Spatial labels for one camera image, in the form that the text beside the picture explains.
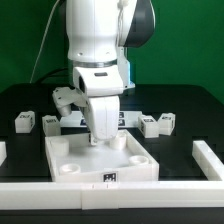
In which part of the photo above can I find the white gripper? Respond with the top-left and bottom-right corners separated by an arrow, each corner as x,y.
73,65 -> 123,146

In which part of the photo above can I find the white square tabletop tray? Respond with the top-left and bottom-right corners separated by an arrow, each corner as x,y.
45,130 -> 159,183

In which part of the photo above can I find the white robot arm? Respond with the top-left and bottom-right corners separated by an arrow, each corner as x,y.
53,0 -> 155,140

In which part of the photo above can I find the white marker base plate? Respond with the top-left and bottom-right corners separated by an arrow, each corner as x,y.
60,111 -> 142,128

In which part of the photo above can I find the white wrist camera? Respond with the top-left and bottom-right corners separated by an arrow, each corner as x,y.
52,87 -> 86,117

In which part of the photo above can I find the black cable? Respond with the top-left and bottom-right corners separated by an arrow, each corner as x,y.
35,67 -> 70,84

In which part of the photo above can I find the white U-shaped fence wall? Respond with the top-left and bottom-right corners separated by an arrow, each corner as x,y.
0,141 -> 224,210

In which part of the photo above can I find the white cable left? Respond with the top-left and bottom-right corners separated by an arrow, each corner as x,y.
29,0 -> 62,84

